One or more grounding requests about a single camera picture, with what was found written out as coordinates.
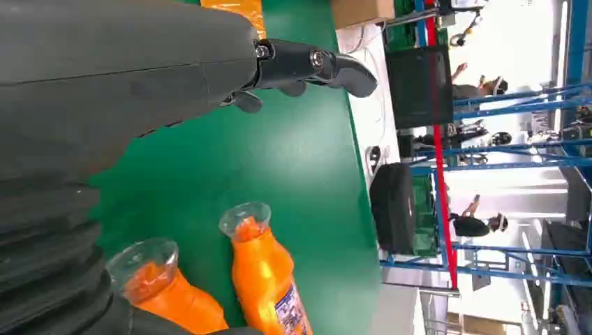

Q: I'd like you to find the green plastic crate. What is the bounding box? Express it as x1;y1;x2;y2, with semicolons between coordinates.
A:
410;174;440;258
383;0;418;52

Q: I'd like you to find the brown cardboard box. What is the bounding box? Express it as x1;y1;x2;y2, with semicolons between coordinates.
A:
330;0;396;30

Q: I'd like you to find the blue metal rack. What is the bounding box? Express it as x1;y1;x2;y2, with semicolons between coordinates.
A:
379;0;592;288

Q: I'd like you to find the yellow plastic sheet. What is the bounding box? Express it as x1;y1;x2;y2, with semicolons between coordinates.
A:
200;0;268;40

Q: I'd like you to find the green table mat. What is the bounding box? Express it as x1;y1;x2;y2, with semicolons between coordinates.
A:
87;0;383;335

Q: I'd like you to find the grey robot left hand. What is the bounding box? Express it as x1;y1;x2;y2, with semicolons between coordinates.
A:
0;0;378;184

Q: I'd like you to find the orange drink bottle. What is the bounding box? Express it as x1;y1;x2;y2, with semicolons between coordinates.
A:
105;237;230;335
218;201;315;335

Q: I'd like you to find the black flat monitor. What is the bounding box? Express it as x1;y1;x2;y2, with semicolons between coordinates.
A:
385;44;454;131

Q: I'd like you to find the red pole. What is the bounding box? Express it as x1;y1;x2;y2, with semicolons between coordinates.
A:
423;0;459;290

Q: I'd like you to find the person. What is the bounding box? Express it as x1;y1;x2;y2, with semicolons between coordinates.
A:
447;193;510;239
450;61;510;101

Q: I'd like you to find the ribbed grey left arm sleeve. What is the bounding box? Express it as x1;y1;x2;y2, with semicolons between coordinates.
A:
0;177;265;335

